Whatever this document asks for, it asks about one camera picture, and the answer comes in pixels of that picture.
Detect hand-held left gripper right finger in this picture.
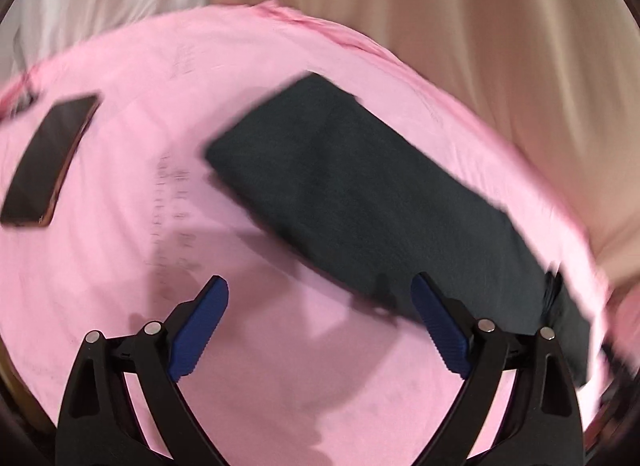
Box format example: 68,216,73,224
410,272,586,466

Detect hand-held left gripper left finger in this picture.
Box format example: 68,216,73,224
55,275,231,466

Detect dark grey pants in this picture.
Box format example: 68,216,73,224
204,72,594,390

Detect pink printed bed sheet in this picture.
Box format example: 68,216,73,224
0,2,621,466

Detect black smartphone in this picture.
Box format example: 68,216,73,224
0,93,104,229

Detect beige curtain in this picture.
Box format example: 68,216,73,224
209,0,640,299

